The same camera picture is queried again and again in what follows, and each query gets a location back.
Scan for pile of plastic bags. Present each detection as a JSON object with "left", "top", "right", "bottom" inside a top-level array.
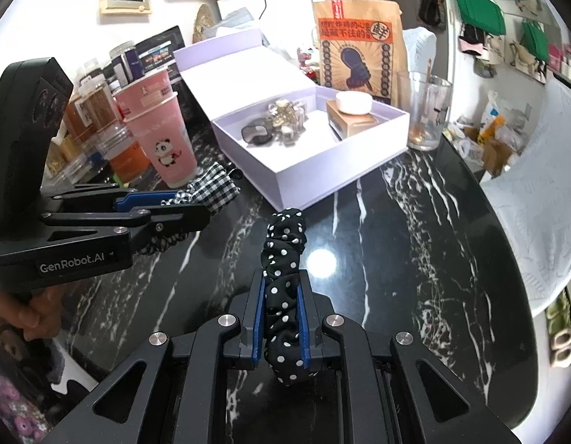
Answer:
[{"left": 445, "top": 90, "right": 529, "bottom": 176}]

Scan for lavender gift box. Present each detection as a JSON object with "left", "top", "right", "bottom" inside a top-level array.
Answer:
[{"left": 173, "top": 28, "right": 411, "bottom": 212}]

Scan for black hanging bag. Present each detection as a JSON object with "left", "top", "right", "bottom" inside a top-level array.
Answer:
[{"left": 417, "top": 0, "right": 448, "bottom": 33}]

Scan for black polka dot scrunchie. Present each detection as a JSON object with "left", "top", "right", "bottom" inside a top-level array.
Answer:
[{"left": 259, "top": 208, "right": 314, "bottom": 387}]

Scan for chair with light blue cover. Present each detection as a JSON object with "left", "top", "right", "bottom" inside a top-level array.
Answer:
[
  {"left": 480, "top": 78, "right": 571, "bottom": 315},
  {"left": 402, "top": 27, "right": 438, "bottom": 75}
]

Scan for dark pink paper cup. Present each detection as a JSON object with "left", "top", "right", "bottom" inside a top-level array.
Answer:
[{"left": 114, "top": 70, "right": 175, "bottom": 121}]

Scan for black printed pouch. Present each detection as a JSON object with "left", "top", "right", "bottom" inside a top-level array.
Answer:
[{"left": 132, "top": 25, "right": 184, "bottom": 79}]

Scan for brown printed paper bag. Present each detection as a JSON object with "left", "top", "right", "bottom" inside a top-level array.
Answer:
[{"left": 312, "top": 0, "right": 409, "bottom": 107}]

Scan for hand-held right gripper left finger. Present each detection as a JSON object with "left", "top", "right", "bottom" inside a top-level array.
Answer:
[{"left": 42, "top": 268, "right": 268, "bottom": 444}]

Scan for pink round compact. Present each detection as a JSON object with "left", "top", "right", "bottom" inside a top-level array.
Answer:
[{"left": 335, "top": 91, "right": 374, "bottom": 116}]

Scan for black white checkered scrunchie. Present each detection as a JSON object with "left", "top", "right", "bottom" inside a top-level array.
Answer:
[{"left": 137, "top": 162, "right": 242, "bottom": 255}]

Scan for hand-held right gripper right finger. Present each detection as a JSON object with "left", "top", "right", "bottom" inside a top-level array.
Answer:
[{"left": 297, "top": 282, "right": 522, "bottom": 444}]

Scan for row of bottles and jars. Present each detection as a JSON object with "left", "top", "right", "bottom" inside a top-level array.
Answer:
[{"left": 547, "top": 41, "right": 571, "bottom": 84}]

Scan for large green tote bag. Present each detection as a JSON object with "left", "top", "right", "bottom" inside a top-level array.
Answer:
[{"left": 452, "top": 0, "right": 505, "bottom": 35}]

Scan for beige clear hair claw clip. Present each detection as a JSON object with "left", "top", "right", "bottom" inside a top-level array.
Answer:
[{"left": 267, "top": 97, "right": 298, "bottom": 123}]

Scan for white refrigerator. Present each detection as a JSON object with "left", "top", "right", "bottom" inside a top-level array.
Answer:
[{"left": 216, "top": 0, "right": 323, "bottom": 33}]

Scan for gold rectangular box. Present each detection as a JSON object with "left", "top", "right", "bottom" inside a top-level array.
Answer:
[{"left": 325, "top": 99, "right": 388, "bottom": 142}]

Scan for round woven mat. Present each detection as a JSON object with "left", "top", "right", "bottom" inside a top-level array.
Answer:
[{"left": 192, "top": 4, "right": 218, "bottom": 44}]

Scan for beige fuzzy slippers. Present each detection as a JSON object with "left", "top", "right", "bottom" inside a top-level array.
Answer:
[{"left": 549, "top": 324, "right": 571, "bottom": 368}]

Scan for long copper stirring spoon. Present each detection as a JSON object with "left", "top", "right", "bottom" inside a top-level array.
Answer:
[{"left": 412, "top": 58, "right": 434, "bottom": 144}]

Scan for pink panda paper cup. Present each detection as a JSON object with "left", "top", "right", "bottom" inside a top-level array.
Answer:
[{"left": 125, "top": 92, "right": 198, "bottom": 186}]

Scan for stack of clear food containers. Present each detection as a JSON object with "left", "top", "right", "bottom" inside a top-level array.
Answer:
[{"left": 45, "top": 41, "right": 142, "bottom": 186}]

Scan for person's left hand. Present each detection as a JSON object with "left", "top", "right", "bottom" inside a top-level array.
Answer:
[{"left": 0, "top": 273, "right": 66, "bottom": 340}]

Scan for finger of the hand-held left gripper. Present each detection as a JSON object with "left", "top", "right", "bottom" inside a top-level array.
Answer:
[
  {"left": 41, "top": 202, "right": 213, "bottom": 256},
  {"left": 49, "top": 183, "right": 185, "bottom": 212}
]

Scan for green slippers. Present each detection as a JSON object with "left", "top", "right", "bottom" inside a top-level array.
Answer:
[{"left": 544, "top": 293, "right": 571, "bottom": 321}]

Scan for clear glass cup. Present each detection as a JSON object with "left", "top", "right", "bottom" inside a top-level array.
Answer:
[{"left": 396, "top": 70, "right": 453, "bottom": 151}]

